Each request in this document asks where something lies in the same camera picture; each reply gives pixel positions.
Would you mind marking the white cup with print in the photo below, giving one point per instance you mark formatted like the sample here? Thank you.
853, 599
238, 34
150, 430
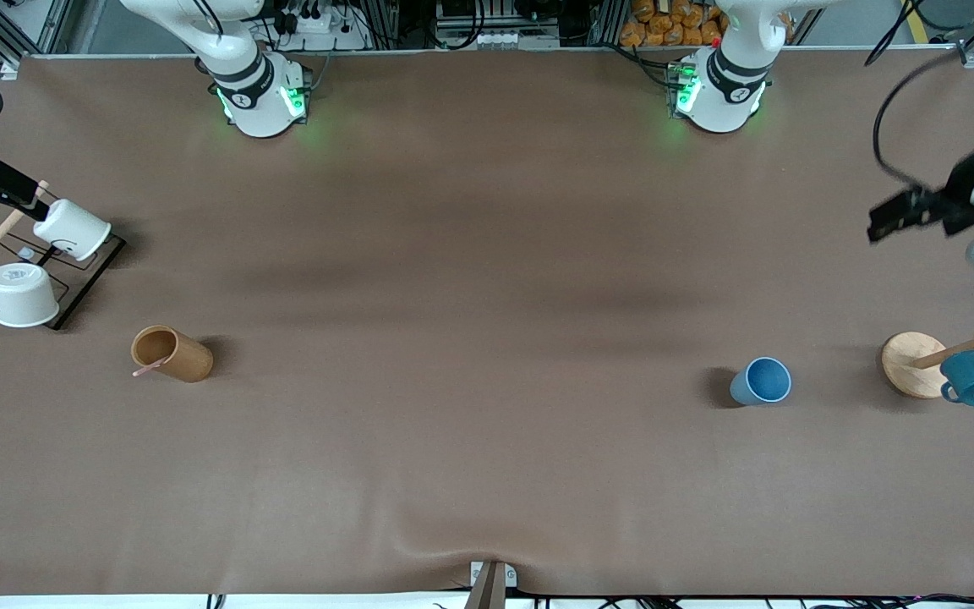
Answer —
22, 296

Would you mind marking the light blue plastic cup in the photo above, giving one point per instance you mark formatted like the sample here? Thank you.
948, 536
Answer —
762, 381

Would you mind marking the brown bamboo chopstick holder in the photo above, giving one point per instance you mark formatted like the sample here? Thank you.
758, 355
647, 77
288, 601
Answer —
187, 357

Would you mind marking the white power strip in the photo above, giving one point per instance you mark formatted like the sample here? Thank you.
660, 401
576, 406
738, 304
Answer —
322, 25

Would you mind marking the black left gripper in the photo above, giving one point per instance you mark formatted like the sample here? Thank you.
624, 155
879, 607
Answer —
957, 196

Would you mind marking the long white terminal strip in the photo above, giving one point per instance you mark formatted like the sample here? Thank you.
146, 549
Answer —
495, 40

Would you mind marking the bag of orange bread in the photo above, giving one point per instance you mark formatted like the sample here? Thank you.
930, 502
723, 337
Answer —
673, 25

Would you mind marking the brown table cover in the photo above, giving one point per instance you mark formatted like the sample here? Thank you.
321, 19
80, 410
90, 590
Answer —
487, 465

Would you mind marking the metal table clamp bracket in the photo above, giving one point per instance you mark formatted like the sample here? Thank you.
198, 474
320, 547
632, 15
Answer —
491, 584

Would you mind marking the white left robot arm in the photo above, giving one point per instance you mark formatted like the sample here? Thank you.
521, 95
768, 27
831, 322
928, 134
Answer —
728, 80

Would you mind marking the wooden mug tree stand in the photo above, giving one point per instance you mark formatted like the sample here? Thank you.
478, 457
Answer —
910, 364

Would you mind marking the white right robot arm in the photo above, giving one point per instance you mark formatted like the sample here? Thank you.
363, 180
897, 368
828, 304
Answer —
254, 80

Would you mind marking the plain white cup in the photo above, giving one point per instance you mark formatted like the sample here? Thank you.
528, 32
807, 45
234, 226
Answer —
73, 228

